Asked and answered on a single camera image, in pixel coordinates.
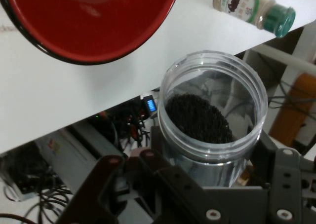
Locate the orange wooden board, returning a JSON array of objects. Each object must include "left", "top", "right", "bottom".
[{"left": 268, "top": 73, "right": 316, "bottom": 147}]

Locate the clear jar with dark seeds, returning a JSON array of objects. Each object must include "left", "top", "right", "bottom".
[{"left": 158, "top": 50, "right": 269, "bottom": 189}]

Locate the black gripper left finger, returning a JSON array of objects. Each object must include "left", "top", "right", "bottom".
[{"left": 56, "top": 125, "right": 206, "bottom": 224}]

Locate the white table leg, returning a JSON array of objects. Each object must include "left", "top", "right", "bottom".
[{"left": 241, "top": 26, "right": 316, "bottom": 91}]

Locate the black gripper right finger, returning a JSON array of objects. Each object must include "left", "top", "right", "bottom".
[{"left": 248, "top": 131, "right": 316, "bottom": 224}]

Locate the red cable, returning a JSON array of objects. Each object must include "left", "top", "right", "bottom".
[{"left": 0, "top": 213, "right": 37, "bottom": 224}]

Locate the grey computer case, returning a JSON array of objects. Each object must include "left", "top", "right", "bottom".
[{"left": 34, "top": 125, "right": 125, "bottom": 200}]

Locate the black cable bundle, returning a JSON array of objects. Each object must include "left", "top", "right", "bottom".
[{"left": 22, "top": 182, "right": 75, "bottom": 224}]

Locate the red bowl with black rim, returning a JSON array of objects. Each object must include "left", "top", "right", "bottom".
[{"left": 0, "top": 0, "right": 181, "bottom": 66}]

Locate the green-capped spice bottle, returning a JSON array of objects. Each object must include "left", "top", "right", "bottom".
[{"left": 212, "top": 0, "right": 296, "bottom": 38}]

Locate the power meter with blue display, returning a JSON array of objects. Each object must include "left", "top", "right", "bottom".
[{"left": 140, "top": 94, "right": 159, "bottom": 119}]

